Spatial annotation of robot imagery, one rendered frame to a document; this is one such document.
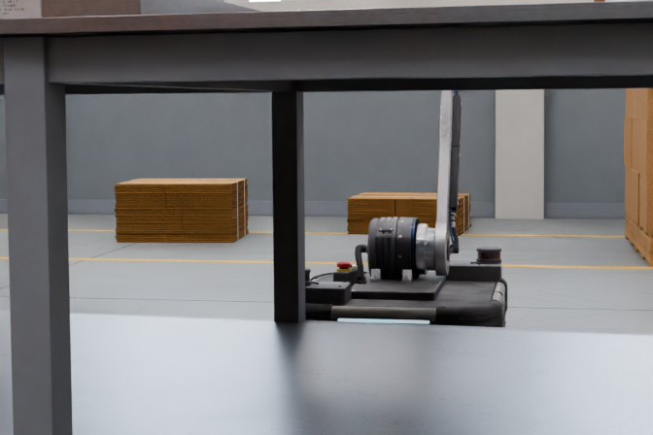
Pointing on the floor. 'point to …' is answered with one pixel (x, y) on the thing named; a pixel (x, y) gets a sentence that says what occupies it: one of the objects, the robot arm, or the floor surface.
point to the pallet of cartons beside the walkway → (638, 170)
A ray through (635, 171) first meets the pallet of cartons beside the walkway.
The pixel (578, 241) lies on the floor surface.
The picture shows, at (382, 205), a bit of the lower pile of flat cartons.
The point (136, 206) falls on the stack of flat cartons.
